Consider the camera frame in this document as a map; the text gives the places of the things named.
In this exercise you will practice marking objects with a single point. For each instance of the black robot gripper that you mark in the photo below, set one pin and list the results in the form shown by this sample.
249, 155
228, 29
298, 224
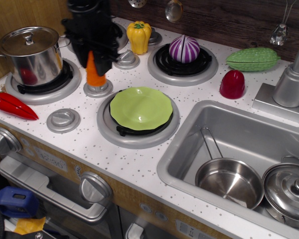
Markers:
93, 31

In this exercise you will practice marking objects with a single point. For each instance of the orange toy carrot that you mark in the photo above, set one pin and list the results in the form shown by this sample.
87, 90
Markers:
93, 78

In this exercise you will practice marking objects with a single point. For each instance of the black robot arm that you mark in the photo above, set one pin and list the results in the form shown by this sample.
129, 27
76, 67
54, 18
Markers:
88, 6

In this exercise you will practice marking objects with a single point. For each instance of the green plastic plate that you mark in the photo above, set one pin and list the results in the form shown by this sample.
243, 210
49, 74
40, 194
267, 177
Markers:
141, 108

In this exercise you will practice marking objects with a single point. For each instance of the back left burner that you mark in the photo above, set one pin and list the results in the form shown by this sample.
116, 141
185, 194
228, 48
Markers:
123, 40

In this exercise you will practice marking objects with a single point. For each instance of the grey stove knob back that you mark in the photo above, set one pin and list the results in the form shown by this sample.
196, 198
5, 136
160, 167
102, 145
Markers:
127, 60

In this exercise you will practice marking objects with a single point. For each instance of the grey stove knob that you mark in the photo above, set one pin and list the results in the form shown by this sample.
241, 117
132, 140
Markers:
63, 121
99, 91
127, 60
155, 38

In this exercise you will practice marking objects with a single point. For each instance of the grey stove knob middle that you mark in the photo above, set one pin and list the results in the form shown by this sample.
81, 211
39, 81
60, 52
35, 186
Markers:
99, 91

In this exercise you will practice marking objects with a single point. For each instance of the front left burner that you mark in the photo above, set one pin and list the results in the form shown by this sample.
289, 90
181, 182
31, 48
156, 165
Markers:
47, 97

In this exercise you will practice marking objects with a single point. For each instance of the yellow toy bell pepper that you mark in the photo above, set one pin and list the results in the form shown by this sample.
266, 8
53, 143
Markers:
138, 34

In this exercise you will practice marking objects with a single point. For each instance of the steel pot with lid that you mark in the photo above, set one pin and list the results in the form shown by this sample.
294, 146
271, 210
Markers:
32, 55

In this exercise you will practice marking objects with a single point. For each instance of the grey stove knob rear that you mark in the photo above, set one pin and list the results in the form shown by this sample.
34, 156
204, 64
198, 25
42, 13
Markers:
155, 38

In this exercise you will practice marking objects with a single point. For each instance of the back right burner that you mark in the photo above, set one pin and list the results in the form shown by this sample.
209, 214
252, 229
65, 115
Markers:
167, 70

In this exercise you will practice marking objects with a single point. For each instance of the hanging slotted steel spoon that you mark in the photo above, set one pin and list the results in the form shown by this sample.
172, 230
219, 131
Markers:
137, 3

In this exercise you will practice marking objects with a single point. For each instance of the grey stove knob front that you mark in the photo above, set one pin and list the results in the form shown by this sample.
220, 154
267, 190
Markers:
63, 121

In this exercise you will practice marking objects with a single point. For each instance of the purple white toy onion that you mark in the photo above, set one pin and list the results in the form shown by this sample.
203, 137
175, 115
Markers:
184, 49

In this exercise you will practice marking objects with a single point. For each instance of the hanging steel ladle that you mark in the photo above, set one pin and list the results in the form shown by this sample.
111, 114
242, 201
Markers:
174, 11

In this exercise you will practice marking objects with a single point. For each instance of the red toy chili pepper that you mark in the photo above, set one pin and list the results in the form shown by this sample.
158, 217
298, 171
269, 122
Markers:
13, 106

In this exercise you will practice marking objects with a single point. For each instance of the grey oven knob left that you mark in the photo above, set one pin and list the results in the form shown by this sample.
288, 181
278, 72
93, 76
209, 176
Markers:
8, 142

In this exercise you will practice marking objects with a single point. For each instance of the grey oven knob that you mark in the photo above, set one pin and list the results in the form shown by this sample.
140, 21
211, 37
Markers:
93, 188
8, 142

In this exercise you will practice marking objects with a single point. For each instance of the grey oven knob right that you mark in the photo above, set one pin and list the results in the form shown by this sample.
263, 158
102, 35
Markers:
93, 188

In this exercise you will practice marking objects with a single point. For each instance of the dark red toy pepper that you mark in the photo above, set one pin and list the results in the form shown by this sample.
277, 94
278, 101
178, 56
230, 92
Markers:
232, 85

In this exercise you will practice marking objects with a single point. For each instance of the green toy bitter gourd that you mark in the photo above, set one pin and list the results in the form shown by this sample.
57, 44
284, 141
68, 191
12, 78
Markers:
253, 59

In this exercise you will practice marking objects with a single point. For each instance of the blue clamp tool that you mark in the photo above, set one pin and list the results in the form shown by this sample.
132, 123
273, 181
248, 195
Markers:
18, 203

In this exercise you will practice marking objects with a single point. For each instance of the yellow cloth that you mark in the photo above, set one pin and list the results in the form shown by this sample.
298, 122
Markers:
26, 226

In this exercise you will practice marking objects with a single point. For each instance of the grey toy sink basin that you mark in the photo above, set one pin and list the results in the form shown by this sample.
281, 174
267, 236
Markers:
213, 128

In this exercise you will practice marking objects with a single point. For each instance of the hanging steel whisk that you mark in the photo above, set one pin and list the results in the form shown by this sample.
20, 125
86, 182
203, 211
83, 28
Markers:
279, 35

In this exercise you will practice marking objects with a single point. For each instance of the steel saucepan in sink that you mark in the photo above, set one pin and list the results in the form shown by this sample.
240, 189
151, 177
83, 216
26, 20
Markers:
228, 178

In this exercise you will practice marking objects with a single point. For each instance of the grey toy faucet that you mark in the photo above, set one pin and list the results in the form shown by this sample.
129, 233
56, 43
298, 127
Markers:
282, 99

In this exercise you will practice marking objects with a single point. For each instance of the steel lidded pot in sink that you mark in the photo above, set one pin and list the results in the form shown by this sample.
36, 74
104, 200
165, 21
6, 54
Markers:
281, 191

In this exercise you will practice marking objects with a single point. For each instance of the grey oven door handle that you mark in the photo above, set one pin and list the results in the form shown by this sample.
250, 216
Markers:
63, 197

